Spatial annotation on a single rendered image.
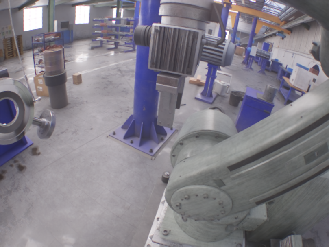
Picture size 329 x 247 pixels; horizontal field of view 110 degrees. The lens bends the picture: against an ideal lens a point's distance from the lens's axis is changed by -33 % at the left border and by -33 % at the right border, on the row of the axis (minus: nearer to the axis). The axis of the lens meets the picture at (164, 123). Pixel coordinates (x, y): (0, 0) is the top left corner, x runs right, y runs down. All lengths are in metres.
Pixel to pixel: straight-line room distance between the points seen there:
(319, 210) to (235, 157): 0.94
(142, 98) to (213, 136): 1.50
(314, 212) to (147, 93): 1.96
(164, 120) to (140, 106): 1.57
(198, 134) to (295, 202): 0.69
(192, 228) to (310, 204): 0.70
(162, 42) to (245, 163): 0.38
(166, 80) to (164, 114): 0.14
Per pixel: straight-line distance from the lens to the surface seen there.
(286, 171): 0.53
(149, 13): 1.88
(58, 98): 3.33
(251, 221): 0.99
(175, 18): 0.50
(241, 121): 2.86
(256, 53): 10.35
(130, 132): 2.35
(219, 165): 0.47
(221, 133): 0.66
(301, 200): 1.07
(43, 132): 1.20
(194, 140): 0.68
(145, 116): 2.18
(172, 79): 0.45
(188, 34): 0.45
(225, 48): 3.57
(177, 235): 0.95
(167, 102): 0.51
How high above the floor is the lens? 1.50
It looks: 32 degrees down
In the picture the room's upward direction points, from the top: 8 degrees clockwise
